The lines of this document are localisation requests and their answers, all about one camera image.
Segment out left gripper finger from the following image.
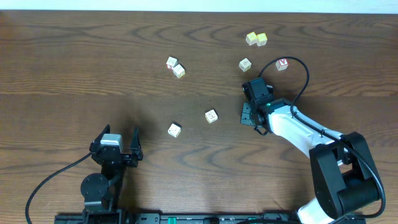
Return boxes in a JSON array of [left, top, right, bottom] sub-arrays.
[[94, 124, 110, 144], [129, 128, 142, 154]]

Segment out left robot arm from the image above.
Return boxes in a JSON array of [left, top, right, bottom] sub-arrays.
[[80, 125, 143, 213]]

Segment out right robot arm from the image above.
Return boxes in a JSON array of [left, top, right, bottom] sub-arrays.
[[241, 78, 386, 223]]

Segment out white yellow block centre right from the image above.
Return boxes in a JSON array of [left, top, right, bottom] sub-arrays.
[[239, 58, 252, 72]]

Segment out red letter block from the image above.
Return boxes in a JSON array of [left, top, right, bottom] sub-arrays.
[[275, 58, 289, 71]]

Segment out yellow block far right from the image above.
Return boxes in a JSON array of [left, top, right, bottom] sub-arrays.
[[256, 33, 268, 47]]

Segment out yellow block far left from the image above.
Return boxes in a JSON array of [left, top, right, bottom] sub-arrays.
[[246, 32, 258, 45]]

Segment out white block yellow side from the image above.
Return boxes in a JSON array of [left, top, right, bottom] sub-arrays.
[[173, 64, 186, 78]]

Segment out white block red side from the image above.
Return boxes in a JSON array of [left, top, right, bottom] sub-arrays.
[[166, 57, 178, 70]]

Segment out right black cable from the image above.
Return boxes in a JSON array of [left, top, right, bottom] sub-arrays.
[[257, 56, 387, 219]]

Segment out black cable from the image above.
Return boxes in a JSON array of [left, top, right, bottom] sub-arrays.
[[25, 152, 93, 224], [257, 56, 387, 219]]

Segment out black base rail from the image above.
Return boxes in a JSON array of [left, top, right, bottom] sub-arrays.
[[54, 212, 300, 224]]

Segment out left black cable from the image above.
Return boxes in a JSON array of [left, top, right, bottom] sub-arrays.
[[25, 152, 93, 224]]

